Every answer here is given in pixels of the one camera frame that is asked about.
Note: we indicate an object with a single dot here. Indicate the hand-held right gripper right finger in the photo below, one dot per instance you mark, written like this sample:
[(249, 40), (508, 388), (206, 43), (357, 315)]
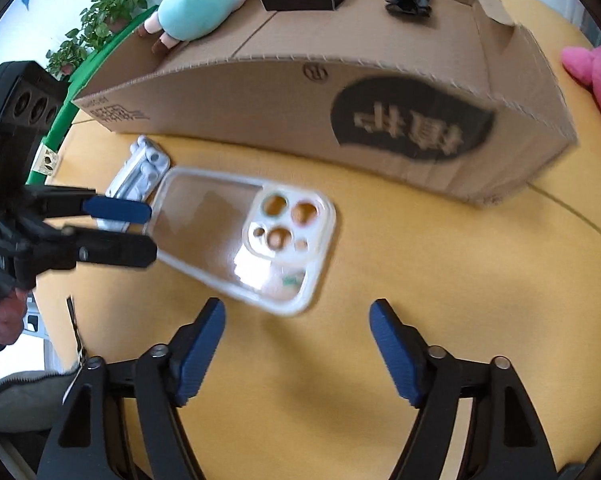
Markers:
[(395, 350)]

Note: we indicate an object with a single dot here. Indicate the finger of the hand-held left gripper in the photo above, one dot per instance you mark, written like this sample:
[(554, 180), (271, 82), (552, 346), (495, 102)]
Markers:
[(115, 250), (120, 211)]

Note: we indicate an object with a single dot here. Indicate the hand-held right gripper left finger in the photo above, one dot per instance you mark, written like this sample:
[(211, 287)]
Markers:
[(203, 350)]

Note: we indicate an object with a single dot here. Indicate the clear phone case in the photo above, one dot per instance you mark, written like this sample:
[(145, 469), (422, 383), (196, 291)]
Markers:
[(205, 220)]

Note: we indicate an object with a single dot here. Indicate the printed cardboard box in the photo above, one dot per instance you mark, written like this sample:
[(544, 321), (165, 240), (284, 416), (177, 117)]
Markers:
[(260, 105)]

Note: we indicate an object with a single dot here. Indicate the person's left hand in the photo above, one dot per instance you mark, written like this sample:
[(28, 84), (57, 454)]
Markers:
[(5, 317)]

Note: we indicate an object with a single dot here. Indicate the small white label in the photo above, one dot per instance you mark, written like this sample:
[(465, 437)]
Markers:
[(47, 160)]

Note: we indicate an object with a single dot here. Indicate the wooden desk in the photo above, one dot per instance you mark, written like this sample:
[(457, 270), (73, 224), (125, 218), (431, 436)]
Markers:
[(430, 260)]

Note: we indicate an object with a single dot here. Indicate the green potted plant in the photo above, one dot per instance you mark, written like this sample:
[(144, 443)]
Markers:
[(70, 55), (115, 5)]

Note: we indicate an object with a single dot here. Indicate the grey zippered jacket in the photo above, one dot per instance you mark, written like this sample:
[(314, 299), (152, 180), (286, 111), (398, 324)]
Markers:
[(20, 395)]

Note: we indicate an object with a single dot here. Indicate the teal plush toy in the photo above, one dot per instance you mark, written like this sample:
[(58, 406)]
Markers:
[(195, 7)]

